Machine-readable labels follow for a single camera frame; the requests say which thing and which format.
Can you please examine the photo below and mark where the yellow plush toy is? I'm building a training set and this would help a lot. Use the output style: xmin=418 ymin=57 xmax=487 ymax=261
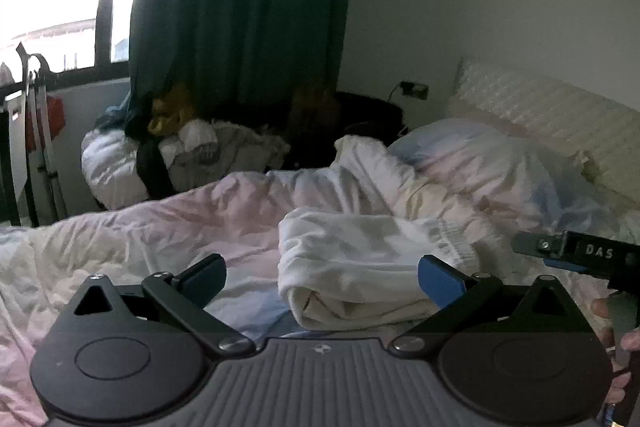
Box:
xmin=146 ymin=81 xmax=199 ymax=136

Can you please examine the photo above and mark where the white garment with dark stripes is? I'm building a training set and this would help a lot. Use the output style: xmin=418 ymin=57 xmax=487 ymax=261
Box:
xmin=277 ymin=206 xmax=482 ymax=334

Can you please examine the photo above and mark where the white quilt bundle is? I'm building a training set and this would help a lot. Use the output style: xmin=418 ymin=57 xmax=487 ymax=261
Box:
xmin=81 ymin=126 xmax=152 ymax=210

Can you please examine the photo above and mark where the white quilted headboard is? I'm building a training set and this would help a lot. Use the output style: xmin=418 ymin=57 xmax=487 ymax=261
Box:
xmin=444 ymin=56 xmax=640 ymax=220

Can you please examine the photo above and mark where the wall socket with plug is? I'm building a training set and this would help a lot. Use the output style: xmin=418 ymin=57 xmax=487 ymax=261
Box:
xmin=399 ymin=80 xmax=431 ymax=102

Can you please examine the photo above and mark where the dark teal curtain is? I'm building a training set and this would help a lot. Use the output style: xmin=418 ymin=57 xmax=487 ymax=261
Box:
xmin=126 ymin=0 xmax=359 ymax=130

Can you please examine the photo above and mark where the black charger cable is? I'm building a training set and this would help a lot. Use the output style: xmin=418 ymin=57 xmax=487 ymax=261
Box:
xmin=387 ymin=83 xmax=407 ymax=130

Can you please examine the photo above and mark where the pile of pale clothes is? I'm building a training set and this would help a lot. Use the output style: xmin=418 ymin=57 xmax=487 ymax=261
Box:
xmin=159 ymin=118 xmax=292 ymax=180

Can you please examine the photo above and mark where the pastel pillow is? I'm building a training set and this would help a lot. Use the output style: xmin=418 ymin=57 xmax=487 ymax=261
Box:
xmin=387 ymin=117 xmax=608 ymax=230

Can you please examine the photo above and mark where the white legged tripod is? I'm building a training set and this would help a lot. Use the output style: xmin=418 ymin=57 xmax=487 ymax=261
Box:
xmin=15 ymin=41 xmax=69 ymax=228

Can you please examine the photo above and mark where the black folded stand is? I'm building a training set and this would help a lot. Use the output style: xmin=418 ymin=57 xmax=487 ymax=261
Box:
xmin=0 ymin=81 xmax=24 ymax=226

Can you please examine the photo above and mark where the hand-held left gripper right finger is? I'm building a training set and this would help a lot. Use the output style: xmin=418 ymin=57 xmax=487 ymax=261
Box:
xmin=390 ymin=255 xmax=592 ymax=354

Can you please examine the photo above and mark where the blue cloth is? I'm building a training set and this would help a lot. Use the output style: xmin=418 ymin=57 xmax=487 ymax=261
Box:
xmin=94 ymin=91 xmax=137 ymax=131

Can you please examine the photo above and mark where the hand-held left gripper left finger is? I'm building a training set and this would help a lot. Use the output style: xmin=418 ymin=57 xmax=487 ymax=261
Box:
xmin=59 ymin=253 xmax=257 ymax=357

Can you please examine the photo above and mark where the pastel tie-dye duvet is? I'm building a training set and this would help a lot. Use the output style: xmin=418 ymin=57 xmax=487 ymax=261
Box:
xmin=0 ymin=134 xmax=640 ymax=427

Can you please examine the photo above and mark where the black armchair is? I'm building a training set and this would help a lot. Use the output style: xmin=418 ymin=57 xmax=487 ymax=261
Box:
xmin=284 ymin=91 xmax=407 ymax=172

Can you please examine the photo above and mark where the black garment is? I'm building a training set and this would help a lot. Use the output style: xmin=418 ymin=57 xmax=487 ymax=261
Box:
xmin=134 ymin=138 xmax=175 ymax=198

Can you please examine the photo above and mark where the red bag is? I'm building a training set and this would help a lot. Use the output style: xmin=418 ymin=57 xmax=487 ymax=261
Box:
xmin=29 ymin=93 xmax=67 ymax=154

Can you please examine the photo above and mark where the person's right hand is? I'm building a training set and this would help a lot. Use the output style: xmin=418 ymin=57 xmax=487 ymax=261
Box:
xmin=591 ymin=297 xmax=640 ymax=407

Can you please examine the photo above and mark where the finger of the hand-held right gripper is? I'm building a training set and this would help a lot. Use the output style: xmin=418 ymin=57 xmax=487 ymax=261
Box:
xmin=542 ymin=258 xmax=587 ymax=274
xmin=511 ymin=231 xmax=567 ymax=259

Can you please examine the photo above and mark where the brown bag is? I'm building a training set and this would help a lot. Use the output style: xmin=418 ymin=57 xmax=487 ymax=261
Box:
xmin=289 ymin=81 xmax=342 ymax=134

